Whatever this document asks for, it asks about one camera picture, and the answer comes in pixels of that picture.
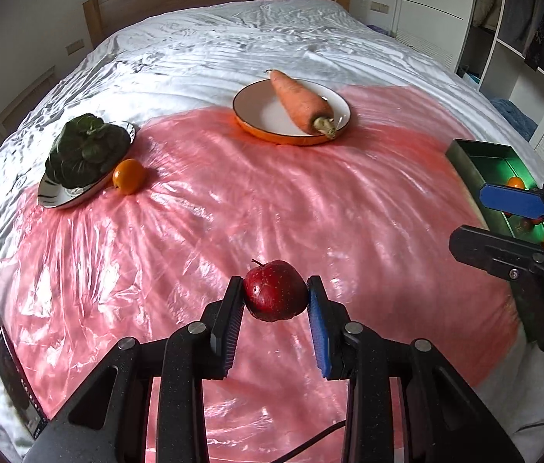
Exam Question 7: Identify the red apple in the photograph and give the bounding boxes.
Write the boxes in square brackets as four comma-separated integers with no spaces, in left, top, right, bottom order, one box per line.
[243,259,309,323]

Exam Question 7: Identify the green metal tray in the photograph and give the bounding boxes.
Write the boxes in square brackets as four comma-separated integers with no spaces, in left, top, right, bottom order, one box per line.
[444,138,544,264]

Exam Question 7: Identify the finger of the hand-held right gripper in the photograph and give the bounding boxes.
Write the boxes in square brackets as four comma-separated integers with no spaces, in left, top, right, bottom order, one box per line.
[478,182,544,243]
[448,224,544,281]

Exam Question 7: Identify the black cable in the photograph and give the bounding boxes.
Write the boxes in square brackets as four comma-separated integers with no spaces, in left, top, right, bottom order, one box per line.
[272,419,350,463]

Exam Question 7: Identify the carrot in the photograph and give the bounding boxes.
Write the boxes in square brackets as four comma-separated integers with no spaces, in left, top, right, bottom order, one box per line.
[269,69,338,140]

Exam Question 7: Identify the white wardrobe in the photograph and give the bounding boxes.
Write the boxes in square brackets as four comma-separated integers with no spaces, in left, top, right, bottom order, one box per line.
[395,0,544,155]

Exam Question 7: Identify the patterned plate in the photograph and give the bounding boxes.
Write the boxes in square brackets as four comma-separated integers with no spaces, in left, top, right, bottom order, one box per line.
[37,122,136,210]

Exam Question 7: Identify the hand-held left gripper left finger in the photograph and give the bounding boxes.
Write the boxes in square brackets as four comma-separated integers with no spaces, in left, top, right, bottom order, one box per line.
[21,276,246,463]

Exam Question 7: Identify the blue towel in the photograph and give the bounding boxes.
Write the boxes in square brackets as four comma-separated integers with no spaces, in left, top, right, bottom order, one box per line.
[488,97,539,140]

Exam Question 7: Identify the smartphone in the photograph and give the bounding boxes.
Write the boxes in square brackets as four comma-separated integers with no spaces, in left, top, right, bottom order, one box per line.
[0,327,50,439]

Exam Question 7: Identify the pink plastic sheet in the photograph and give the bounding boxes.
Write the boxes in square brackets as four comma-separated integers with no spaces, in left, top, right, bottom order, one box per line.
[0,84,519,463]

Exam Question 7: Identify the dark leafy greens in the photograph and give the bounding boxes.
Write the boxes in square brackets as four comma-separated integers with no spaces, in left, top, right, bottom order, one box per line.
[44,113,131,189]

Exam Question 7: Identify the white bed sheet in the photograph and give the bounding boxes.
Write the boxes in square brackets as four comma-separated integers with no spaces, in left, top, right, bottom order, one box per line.
[0,0,544,463]

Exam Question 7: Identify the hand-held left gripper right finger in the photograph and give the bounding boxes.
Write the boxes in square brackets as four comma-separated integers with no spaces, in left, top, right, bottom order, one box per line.
[306,275,526,463]

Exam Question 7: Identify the orange rimmed white plate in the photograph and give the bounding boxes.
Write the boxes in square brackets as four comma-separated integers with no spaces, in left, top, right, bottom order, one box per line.
[232,79,352,147]

